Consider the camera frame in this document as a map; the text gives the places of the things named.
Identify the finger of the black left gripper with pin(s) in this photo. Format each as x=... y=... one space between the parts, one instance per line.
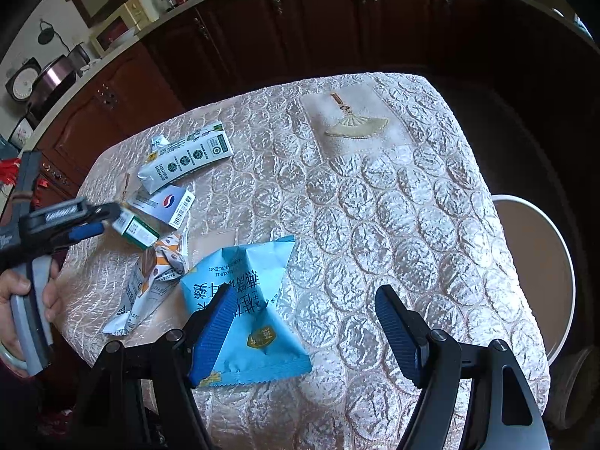
x=107 y=212

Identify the long white green sachet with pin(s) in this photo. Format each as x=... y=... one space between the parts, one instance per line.
x=192 y=152

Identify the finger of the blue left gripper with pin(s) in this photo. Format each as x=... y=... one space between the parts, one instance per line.
x=87 y=231

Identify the cream quilted tablecloth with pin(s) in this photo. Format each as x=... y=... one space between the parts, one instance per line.
x=374 y=178

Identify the orange white snack bag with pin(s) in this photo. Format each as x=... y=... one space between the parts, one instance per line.
x=154 y=276

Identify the small green white carton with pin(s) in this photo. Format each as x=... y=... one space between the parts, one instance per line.
x=130 y=227

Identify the cream microwave oven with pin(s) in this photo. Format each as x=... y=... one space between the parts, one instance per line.
x=128 y=19

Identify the white round trash bin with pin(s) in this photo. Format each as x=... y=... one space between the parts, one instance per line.
x=544 y=267

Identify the silver rice cooker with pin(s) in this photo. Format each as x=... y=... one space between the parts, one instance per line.
x=54 y=81

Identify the blue snack bag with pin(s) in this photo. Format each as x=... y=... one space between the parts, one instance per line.
x=259 y=347

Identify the white floral cup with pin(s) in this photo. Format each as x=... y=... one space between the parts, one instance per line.
x=21 y=133

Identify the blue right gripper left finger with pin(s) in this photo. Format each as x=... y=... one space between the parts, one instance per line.
x=209 y=329

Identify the white pepsi label wrapper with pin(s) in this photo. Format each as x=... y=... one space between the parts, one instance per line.
x=169 y=205

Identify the person's left hand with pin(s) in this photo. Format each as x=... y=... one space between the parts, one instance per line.
x=14 y=284

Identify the white kitchen scale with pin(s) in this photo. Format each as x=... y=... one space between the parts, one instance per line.
x=20 y=86

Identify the red tassel knot ornament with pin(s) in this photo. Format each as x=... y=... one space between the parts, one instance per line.
x=9 y=170

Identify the lower wooden base cabinets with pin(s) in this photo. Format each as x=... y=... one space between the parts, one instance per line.
x=209 y=50

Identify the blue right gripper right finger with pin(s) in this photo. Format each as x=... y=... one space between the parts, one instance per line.
x=406 y=334

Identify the black hanging ladle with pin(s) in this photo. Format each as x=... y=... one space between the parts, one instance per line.
x=48 y=33

